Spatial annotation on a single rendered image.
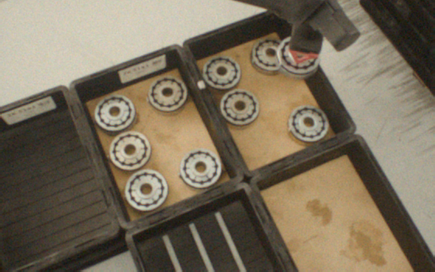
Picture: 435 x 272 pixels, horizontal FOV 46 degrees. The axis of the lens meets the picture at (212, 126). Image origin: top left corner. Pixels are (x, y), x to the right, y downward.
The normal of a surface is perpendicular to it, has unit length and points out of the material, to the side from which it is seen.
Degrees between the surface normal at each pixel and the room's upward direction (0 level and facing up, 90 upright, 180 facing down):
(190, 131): 0
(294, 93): 0
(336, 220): 0
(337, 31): 49
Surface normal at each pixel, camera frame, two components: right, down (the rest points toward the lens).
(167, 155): 0.03, -0.39
